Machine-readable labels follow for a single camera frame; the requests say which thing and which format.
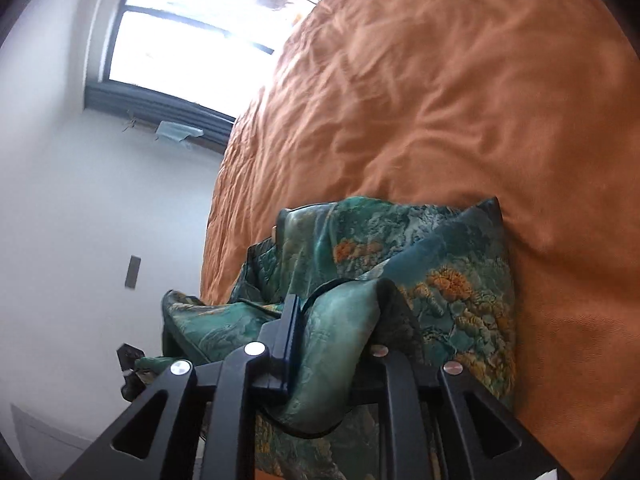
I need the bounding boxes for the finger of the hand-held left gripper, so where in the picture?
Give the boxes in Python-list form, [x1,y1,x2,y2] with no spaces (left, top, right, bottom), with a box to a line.
[116,342,148,403]

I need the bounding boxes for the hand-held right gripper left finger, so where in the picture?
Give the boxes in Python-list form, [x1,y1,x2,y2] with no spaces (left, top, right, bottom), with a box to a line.
[62,294,303,480]

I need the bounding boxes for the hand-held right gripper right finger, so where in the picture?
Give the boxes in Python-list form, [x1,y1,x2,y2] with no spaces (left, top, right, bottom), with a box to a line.
[367,342,573,480]

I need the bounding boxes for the green patterned jacket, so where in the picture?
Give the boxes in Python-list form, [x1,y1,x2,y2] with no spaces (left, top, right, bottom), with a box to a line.
[161,196,518,480]

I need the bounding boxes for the light blue hanging cloth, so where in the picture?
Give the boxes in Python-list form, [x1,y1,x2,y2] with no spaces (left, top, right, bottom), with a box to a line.
[154,120,203,149]

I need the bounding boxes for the bed with orange bedspread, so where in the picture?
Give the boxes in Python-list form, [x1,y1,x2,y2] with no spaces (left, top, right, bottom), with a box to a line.
[200,0,640,480]

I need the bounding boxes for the large window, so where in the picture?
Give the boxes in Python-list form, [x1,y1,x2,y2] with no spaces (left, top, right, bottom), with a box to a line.
[85,0,361,111]

